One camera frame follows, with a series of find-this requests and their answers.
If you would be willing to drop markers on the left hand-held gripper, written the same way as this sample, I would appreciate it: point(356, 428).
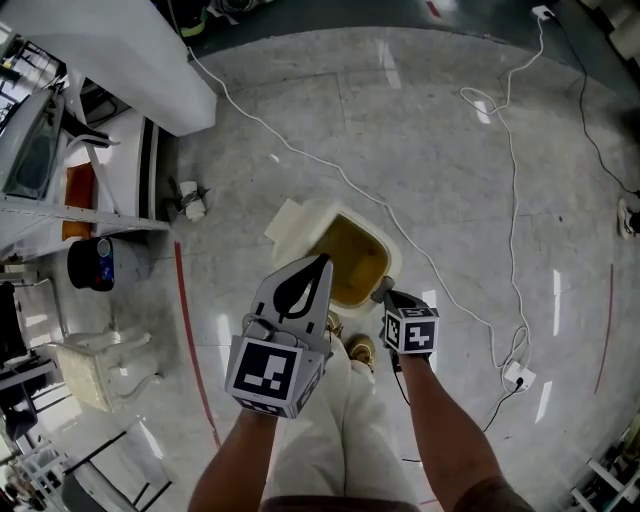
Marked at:
point(265, 367)

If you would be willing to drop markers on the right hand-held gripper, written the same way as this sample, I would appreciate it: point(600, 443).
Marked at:
point(415, 330)

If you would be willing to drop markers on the cream pedal trash bin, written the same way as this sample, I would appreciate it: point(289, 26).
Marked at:
point(305, 225)

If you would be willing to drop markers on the person's right forearm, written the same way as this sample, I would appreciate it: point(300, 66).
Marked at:
point(440, 425)

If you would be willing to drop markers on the person's left forearm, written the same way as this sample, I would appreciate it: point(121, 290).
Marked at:
point(235, 465)

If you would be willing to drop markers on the person's left yellow shoe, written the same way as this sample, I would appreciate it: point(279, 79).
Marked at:
point(335, 327)

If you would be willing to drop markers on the person's yellow shoe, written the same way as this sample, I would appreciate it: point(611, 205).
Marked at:
point(335, 327)
point(361, 347)

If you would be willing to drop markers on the person's right yellow shoe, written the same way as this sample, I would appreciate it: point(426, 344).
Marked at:
point(361, 347)

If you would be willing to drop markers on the red floor tape strip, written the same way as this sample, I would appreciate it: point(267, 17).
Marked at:
point(605, 330)
point(192, 345)

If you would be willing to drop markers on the person's white trousers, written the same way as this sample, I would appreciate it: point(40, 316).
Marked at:
point(345, 430)

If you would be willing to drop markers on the large white power strip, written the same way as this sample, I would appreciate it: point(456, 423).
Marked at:
point(517, 375)

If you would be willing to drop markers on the grey bin with black bag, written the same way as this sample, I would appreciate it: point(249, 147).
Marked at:
point(82, 265)

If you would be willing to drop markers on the cream stool with white legs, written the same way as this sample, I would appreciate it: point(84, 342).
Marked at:
point(80, 370)

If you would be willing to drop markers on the orange cushion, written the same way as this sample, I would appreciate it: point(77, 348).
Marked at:
point(77, 190)

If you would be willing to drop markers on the white metal shelf rack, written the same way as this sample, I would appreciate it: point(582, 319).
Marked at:
point(50, 212)

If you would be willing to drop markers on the black backpack with yellow stripe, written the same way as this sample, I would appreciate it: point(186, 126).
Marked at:
point(192, 20)

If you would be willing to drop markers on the white square pillar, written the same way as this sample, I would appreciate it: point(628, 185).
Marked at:
point(110, 50)

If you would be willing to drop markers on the small white power strip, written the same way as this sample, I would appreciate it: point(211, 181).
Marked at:
point(541, 11)

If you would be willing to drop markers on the white curved desk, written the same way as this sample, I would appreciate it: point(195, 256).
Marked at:
point(627, 40)

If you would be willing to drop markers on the black chair with metal frame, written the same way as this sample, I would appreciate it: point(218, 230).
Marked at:
point(10, 320)

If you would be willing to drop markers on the white metal rack frame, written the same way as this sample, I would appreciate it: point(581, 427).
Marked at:
point(607, 480)

